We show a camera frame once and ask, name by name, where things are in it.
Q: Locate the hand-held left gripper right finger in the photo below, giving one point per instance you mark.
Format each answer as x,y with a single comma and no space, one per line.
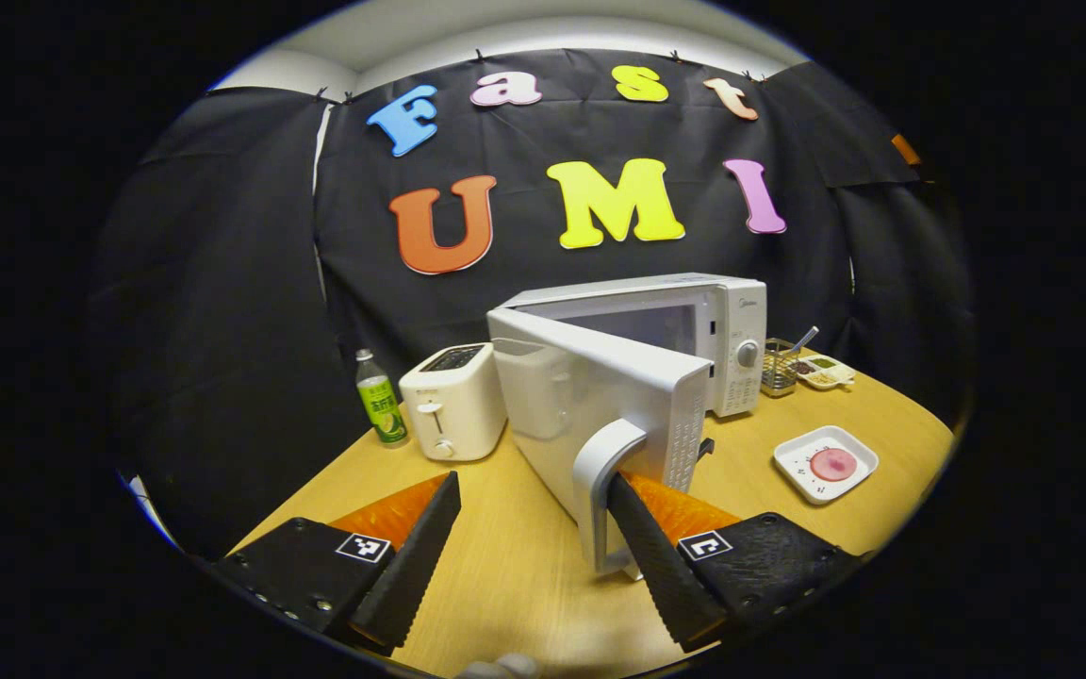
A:
656,561

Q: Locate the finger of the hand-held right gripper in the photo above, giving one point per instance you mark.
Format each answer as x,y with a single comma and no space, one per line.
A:
906,149

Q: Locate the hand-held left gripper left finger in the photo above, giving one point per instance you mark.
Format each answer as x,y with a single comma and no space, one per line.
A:
416,561

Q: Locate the white square plate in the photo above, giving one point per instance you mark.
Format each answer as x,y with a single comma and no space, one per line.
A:
802,467

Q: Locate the white microwave oven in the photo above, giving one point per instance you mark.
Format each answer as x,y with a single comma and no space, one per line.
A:
600,387

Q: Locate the round pink food slice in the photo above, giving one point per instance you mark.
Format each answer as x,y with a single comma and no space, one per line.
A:
833,464

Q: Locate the white toaster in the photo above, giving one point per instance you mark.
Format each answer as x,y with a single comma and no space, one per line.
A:
453,405

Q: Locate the green label drink bottle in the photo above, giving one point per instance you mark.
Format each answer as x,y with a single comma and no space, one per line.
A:
381,401

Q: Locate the white divided condiment dish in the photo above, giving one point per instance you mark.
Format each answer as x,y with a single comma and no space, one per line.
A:
826,373

